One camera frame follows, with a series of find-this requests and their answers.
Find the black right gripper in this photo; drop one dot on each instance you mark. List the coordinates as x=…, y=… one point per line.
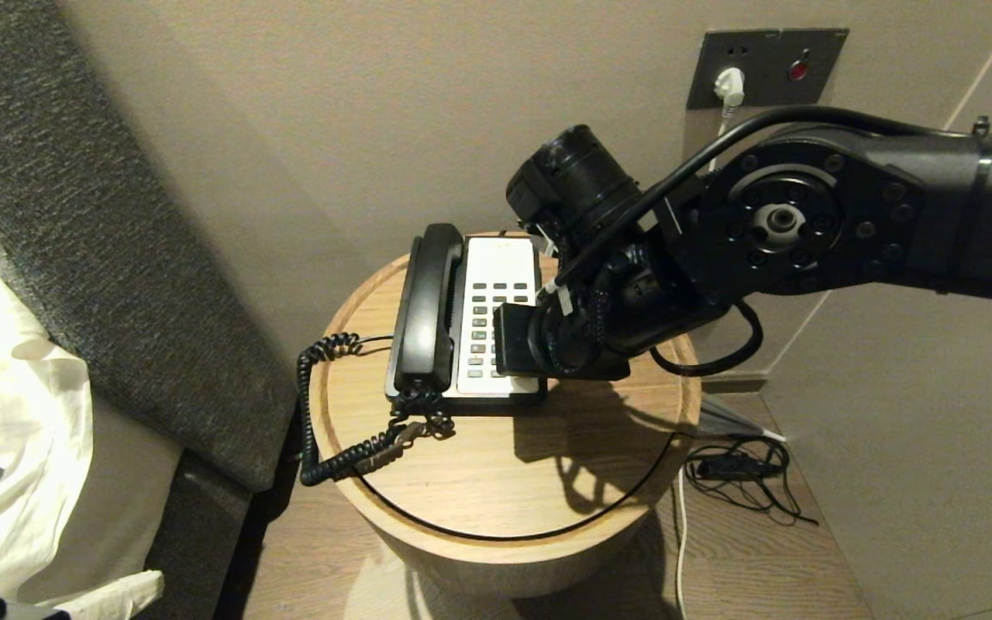
x=515, y=337

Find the black and white telephone base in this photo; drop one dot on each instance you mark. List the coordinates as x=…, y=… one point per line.
x=505, y=258

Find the black telephone handset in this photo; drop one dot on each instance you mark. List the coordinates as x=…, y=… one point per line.
x=427, y=310

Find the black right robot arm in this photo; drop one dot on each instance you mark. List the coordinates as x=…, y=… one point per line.
x=892, y=224

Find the beige bed mattress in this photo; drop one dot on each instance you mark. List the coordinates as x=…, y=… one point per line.
x=117, y=499

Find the dark grey bed base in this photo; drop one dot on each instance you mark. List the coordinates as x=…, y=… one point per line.
x=195, y=534

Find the round wooden side table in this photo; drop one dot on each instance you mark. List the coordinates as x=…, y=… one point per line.
x=479, y=482

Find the transparent folded umbrella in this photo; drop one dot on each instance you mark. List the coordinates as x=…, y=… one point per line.
x=720, y=422

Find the wooden skirting board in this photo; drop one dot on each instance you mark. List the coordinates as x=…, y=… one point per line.
x=733, y=383

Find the white pillow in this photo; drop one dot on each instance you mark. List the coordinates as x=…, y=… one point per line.
x=14, y=387

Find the white power plug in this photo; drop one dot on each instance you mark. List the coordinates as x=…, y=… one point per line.
x=727, y=86

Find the grey upholstered headboard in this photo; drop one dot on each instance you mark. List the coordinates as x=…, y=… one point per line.
x=74, y=215

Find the dark grey red button plate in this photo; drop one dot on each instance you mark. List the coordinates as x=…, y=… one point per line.
x=823, y=82

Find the dark grey wall outlet plate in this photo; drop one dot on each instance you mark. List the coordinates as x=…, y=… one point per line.
x=707, y=52

